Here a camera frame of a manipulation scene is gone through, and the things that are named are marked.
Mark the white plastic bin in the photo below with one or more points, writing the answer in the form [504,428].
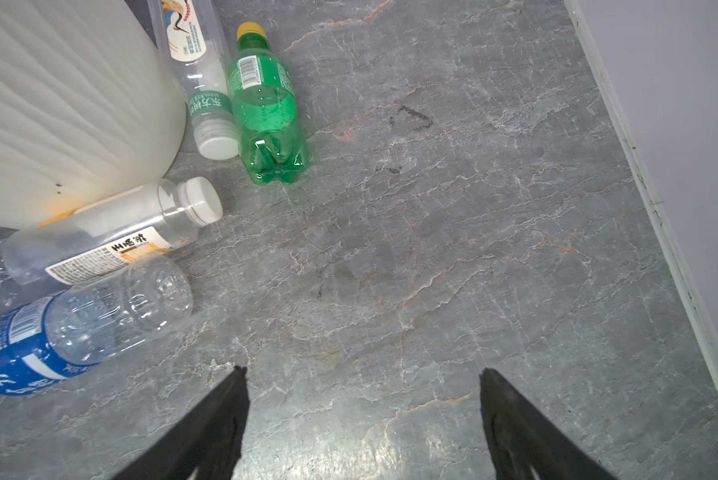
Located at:
[87,107]

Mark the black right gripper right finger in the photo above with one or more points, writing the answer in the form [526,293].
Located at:
[525,444]

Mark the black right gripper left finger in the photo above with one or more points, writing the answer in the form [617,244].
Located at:
[206,443]

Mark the clear bottle green cap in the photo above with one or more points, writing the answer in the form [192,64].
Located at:
[191,40]

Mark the small bottle blue label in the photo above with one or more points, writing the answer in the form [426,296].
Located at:
[65,334]

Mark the green bottle yellow cap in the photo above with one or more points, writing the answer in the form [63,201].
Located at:
[272,145]

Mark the clear bottle orange label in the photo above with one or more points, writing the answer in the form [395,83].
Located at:
[154,218]

